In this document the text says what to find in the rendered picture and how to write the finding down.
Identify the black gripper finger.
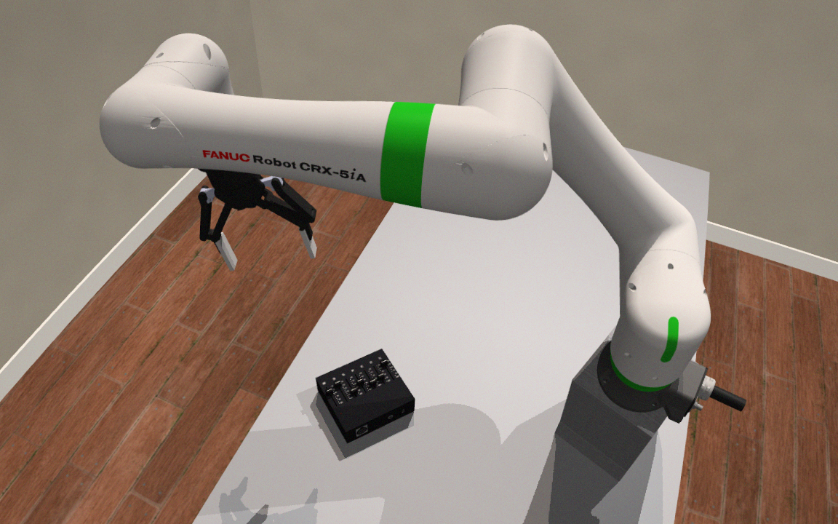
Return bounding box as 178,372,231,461
198,186,237,271
243,176,317,259

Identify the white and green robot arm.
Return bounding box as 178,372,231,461
100,25,746,424

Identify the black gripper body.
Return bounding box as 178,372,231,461
206,170,265,210

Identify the black lighting desk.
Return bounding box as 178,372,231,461
316,349,415,443

